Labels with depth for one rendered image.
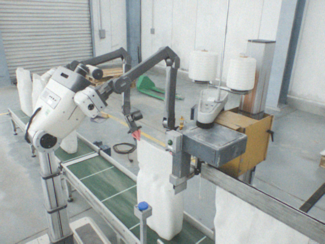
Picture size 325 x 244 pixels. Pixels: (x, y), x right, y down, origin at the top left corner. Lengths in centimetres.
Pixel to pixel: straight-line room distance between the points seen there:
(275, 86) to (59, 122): 532
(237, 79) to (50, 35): 780
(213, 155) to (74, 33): 818
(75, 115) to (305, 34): 558
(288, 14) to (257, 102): 461
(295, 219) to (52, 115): 129
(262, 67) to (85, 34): 806
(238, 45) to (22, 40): 592
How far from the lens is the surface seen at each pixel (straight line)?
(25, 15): 862
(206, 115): 135
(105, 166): 288
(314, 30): 641
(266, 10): 686
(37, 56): 874
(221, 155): 121
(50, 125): 156
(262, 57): 156
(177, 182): 146
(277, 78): 624
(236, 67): 138
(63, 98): 152
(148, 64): 152
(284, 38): 614
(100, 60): 200
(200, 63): 151
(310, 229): 132
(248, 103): 163
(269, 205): 136
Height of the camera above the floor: 187
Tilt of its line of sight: 22 degrees down
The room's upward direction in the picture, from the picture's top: 1 degrees clockwise
